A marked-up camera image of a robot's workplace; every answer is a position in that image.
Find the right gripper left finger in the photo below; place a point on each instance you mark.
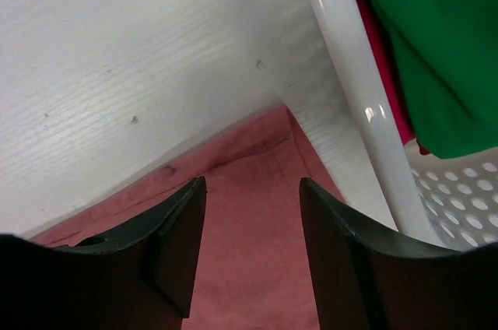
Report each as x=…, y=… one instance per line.
x=137, y=275

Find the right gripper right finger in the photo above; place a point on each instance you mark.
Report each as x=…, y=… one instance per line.
x=368, y=276

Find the salmon red t shirt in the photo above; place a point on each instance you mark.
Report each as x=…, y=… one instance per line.
x=253, y=271

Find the white plastic laundry basket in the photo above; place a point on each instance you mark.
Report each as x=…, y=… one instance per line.
x=451, y=203

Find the dark red t shirt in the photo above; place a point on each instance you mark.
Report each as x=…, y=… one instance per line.
x=382, y=49

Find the green t shirt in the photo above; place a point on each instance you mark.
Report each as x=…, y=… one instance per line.
x=446, y=53

